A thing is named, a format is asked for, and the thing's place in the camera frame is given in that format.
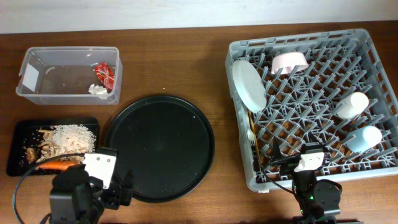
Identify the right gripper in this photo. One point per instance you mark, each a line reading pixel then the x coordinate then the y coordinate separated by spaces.
pixel 276 152

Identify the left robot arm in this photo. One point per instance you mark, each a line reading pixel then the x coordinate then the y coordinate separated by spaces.
pixel 77 197

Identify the small white cup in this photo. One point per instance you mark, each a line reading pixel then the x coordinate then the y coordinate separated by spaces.
pixel 353 105

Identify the pink saucer plate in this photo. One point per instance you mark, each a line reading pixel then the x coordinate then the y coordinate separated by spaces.
pixel 288 61

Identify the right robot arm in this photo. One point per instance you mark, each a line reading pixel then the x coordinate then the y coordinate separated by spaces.
pixel 318 199

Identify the light blue cup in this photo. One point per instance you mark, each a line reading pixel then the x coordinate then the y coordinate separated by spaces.
pixel 363 139

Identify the grey dishwasher rack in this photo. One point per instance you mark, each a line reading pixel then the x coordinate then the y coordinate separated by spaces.
pixel 339 63

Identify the orange carrot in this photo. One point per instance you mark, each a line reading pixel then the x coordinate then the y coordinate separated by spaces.
pixel 58 165

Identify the clear plastic bin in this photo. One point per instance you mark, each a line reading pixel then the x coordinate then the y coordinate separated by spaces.
pixel 64 75

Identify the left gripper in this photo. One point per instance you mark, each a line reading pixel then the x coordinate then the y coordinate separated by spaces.
pixel 115 197

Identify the grey plate with food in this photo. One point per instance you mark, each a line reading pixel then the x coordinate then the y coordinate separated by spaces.
pixel 249 86

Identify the wooden chopstick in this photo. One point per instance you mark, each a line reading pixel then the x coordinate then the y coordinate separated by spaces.
pixel 251 122

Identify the rice and shells pile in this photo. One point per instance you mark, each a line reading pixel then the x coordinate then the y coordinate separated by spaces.
pixel 66 139

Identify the brown food scrap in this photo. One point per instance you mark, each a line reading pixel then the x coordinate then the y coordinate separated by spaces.
pixel 31 155

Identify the red snack wrapper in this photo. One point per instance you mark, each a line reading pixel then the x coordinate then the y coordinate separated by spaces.
pixel 105 75

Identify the white plastic fork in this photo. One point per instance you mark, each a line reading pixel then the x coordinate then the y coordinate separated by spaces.
pixel 250 137

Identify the white tissue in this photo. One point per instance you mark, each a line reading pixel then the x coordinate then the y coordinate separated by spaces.
pixel 99 91

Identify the black rectangular tray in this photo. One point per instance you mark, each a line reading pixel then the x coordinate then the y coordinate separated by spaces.
pixel 26 134

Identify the round black tray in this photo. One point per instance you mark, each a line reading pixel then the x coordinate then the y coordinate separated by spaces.
pixel 167 142

